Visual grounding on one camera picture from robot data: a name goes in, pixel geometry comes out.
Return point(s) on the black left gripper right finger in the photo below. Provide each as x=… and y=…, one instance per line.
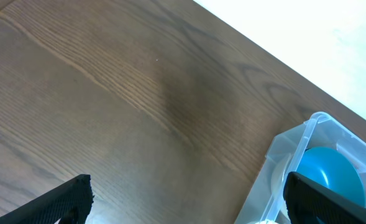
x=309, y=202

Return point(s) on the clear plastic storage container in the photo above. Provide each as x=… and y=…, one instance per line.
x=265, y=203

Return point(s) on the dark blue bowl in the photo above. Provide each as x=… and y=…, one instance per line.
x=331, y=169

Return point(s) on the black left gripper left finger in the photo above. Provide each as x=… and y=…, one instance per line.
x=70, y=202

